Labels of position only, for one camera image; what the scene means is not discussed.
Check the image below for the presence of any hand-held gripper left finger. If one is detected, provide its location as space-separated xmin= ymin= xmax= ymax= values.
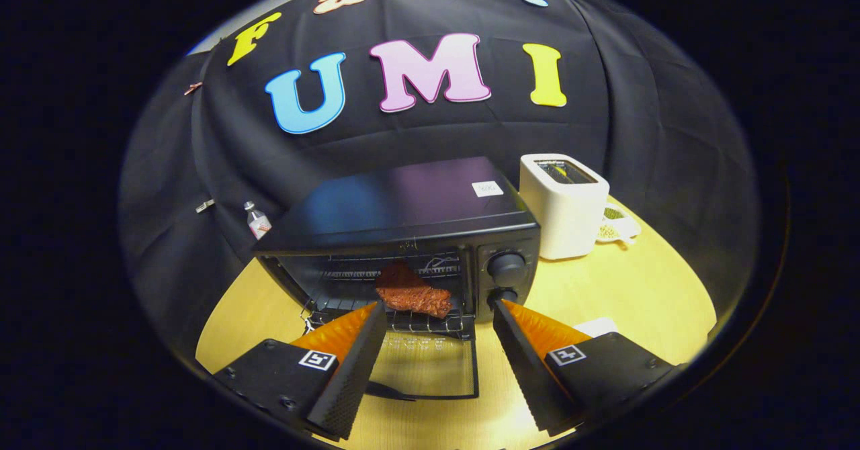
xmin=214 ymin=301 xmax=389 ymax=439

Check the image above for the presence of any black toaster oven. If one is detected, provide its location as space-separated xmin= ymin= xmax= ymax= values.
xmin=251 ymin=156 xmax=542 ymax=401

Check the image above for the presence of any black backdrop cloth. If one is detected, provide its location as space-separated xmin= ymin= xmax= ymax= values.
xmin=118 ymin=0 xmax=761 ymax=365

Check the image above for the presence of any red meat slice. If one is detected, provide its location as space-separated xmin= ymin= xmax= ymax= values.
xmin=374 ymin=259 xmax=454 ymax=320

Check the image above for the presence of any clear plastic bottle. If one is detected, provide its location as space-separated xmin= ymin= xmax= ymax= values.
xmin=243 ymin=200 xmax=273 ymax=241

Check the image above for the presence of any small white seasoning dish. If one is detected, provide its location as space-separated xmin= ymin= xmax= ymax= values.
xmin=596 ymin=204 xmax=642 ymax=244

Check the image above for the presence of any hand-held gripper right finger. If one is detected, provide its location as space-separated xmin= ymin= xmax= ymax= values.
xmin=492 ymin=300 xmax=677 ymax=437

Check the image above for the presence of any white pop-up toaster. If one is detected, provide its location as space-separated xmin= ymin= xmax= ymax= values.
xmin=518 ymin=153 xmax=611 ymax=261

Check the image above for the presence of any white rectangular plate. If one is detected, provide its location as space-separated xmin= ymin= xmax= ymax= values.
xmin=574 ymin=316 xmax=619 ymax=339

